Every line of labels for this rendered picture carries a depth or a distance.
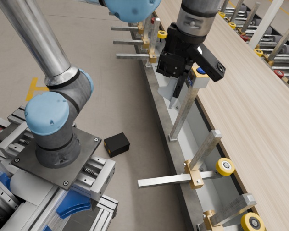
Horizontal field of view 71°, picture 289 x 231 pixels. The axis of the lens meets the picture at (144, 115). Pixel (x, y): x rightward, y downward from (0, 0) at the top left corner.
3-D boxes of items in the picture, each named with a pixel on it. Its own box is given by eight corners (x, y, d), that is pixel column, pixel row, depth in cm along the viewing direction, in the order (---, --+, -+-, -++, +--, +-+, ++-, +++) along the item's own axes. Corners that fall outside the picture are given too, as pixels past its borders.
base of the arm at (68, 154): (26, 157, 69) (17, 141, 62) (54, 127, 79) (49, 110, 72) (64, 175, 67) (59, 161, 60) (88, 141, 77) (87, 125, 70)
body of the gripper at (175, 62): (163, 60, 57) (175, 17, 48) (192, 70, 56) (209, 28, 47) (154, 74, 52) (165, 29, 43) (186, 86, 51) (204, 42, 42)
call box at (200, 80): (191, 90, 90) (197, 76, 84) (186, 79, 94) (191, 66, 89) (205, 90, 92) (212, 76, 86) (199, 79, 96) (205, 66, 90)
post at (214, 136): (180, 185, 112) (215, 135, 76) (178, 179, 114) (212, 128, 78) (186, 184, 113) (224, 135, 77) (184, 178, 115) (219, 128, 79)
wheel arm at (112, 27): (110, 31, 188) (110, 26, 185) (110, 29, 190) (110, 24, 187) (155, 33, 198) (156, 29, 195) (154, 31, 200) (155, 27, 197)
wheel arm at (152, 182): (137, 189, 93) (139, 186, 90) (136, 183, 95) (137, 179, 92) (221, 178, 103) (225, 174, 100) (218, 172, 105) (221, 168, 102)
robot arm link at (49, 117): (25, 142, 62) (9, 113, 52) (49, 112, 71) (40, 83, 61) (61, 154, 62) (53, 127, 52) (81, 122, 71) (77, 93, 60)
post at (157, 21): (145, 74, 175) (155, 19, 140) (144, 72, 178) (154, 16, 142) (149, 74, 176) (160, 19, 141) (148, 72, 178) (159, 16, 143)
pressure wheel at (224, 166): (222, 185, 100) (233, 175, 91) (207, 177, 102) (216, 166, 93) (226, 173, 105) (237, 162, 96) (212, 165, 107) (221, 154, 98)
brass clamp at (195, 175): (190, 189, 97) (193, 185, 93) (181, 164, 105) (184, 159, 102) (201, 188, 98) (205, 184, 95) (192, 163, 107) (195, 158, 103)
